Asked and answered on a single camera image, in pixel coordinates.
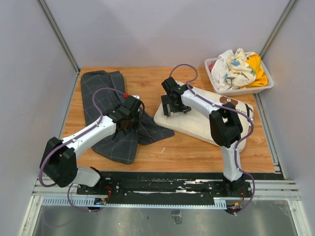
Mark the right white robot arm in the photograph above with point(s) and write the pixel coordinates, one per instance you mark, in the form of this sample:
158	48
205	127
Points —
225	127

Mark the dark grey checked pillowcase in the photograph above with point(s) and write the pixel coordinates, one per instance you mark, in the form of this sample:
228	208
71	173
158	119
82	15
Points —
103	94

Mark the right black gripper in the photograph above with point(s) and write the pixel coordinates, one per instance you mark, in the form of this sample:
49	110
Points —
166	100

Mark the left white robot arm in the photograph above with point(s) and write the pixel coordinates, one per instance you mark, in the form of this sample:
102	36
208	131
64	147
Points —
59	162

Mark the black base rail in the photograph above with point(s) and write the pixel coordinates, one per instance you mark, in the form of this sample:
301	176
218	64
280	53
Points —
162	188

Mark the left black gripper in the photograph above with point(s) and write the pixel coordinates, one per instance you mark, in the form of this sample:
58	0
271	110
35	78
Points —
135	126

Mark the cream pillow with bear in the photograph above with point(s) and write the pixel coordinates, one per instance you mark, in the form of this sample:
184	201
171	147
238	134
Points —
194	123

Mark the crumpled patterned white cloth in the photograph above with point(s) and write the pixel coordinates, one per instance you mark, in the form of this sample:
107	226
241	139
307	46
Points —
233	70

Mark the yellow cloth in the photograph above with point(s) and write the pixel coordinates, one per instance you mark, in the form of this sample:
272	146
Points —
261	79

